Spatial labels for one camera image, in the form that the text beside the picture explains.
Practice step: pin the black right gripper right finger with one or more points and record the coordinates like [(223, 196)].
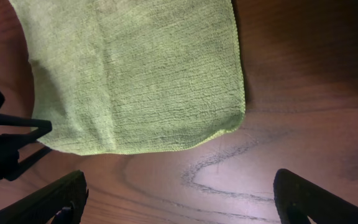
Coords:
[(300, 201)]

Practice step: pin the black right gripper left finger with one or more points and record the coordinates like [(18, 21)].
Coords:
[(62, 201)]

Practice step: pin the light green cloth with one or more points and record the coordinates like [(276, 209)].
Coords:
[(131, 77)]

